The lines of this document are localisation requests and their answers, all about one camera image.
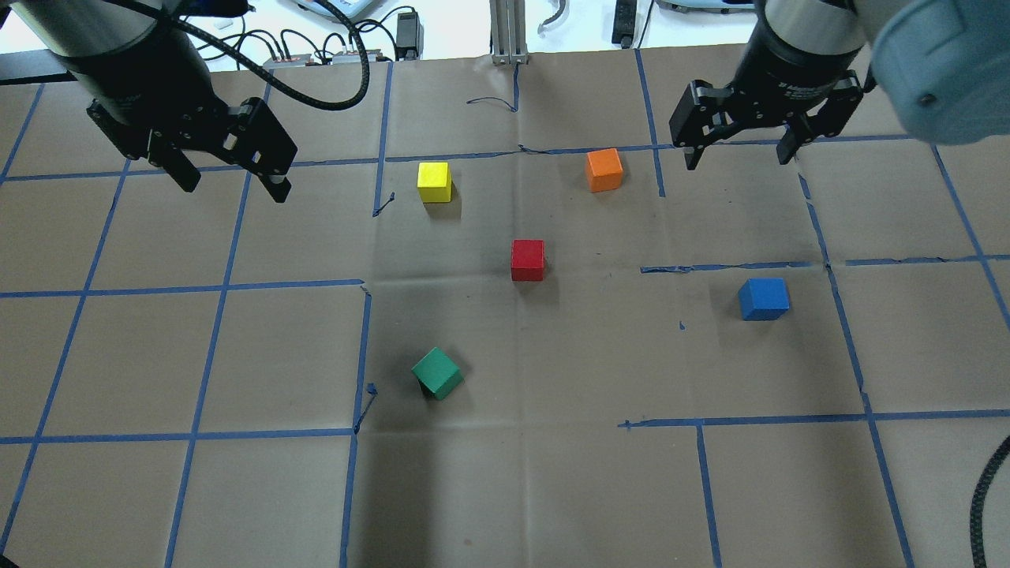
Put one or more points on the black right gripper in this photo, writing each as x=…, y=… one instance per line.
x=798, y=69

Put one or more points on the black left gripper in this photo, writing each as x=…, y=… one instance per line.
x=155, y=92

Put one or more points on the red wooden block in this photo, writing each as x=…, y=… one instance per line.
x=527, y=260

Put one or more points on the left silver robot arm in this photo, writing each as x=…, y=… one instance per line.
x=89, y=27

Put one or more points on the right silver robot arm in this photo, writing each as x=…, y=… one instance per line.
x=943, y=64

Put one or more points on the orange wooden block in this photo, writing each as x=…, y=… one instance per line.
x=603, y=170

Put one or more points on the blue wooden block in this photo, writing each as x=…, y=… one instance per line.
x=763, y=299

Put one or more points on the yellow wooden block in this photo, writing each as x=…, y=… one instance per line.
x=434, y=182

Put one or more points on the green wooden block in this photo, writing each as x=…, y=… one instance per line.
x=438, y=374

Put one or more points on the black power adapter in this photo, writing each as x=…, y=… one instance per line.
x=408, y=36

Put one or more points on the brown paper table cover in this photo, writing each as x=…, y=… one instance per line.
x=211, y=379

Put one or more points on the aluminium frame post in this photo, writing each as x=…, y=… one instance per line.
x=508, y=44

